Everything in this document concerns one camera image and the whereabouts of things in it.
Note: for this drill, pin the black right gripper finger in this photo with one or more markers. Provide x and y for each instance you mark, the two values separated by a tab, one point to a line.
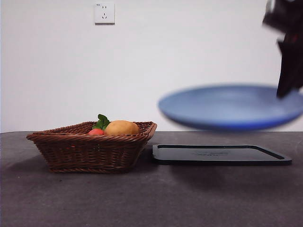
291	68

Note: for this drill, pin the light blue round plate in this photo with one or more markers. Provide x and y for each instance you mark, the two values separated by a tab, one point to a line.
222	106

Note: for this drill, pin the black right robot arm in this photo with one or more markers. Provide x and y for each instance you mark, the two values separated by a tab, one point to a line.
288	14

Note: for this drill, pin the black rectangular tray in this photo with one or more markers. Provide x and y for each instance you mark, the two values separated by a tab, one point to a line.
213	154

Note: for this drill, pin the yellow-brown potato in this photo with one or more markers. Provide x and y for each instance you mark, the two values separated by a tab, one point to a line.
122	128

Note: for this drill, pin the orange carrot with green leaf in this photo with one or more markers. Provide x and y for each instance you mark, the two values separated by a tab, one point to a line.
95	132

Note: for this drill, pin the brown wicker basket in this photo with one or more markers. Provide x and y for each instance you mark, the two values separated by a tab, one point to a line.
90	153

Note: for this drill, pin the white wall socket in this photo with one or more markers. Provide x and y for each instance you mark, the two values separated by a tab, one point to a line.
104	14

